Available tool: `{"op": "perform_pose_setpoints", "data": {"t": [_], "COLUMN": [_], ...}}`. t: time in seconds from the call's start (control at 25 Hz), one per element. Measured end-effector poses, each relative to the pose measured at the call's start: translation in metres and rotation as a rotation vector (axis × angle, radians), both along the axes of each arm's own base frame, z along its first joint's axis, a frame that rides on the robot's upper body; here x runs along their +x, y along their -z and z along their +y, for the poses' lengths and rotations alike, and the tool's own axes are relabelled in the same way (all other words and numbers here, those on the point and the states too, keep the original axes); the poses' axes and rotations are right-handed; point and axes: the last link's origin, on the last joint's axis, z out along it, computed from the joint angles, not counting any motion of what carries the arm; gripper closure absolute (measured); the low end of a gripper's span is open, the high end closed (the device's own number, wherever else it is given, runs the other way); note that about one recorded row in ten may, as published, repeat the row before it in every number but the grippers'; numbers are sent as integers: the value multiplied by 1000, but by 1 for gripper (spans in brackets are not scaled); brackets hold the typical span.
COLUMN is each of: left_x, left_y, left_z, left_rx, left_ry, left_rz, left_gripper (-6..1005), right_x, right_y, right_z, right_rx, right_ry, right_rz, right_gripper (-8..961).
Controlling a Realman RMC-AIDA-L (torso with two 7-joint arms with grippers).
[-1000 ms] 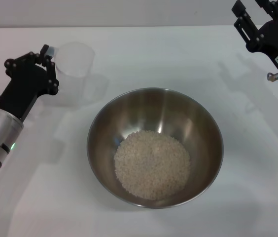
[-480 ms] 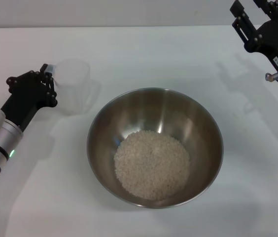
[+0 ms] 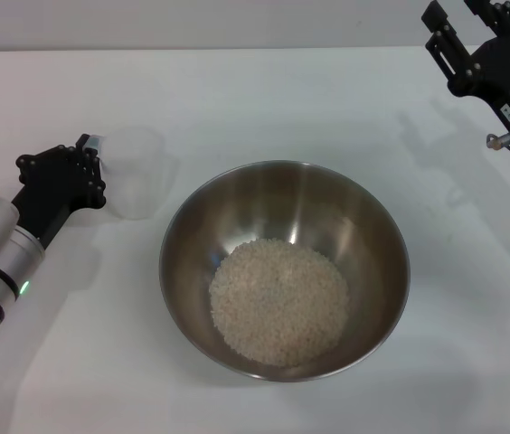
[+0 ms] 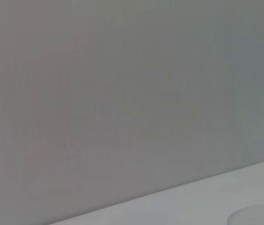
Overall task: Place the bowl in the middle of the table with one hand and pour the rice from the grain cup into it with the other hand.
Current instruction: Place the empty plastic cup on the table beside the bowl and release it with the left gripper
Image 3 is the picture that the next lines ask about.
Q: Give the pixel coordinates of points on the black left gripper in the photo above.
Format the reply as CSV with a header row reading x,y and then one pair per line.
x,y
56,199

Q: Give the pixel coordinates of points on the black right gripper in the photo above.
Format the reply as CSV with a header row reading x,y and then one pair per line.
x,y
508,72

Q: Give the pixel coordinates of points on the transparent plastic measuring cup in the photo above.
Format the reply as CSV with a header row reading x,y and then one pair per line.
x,y
142,176

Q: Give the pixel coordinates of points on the stainless steel mixing bowl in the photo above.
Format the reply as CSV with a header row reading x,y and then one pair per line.
x,y
291,203

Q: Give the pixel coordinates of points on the white rice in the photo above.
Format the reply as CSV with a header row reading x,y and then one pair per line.
x,y
280,303

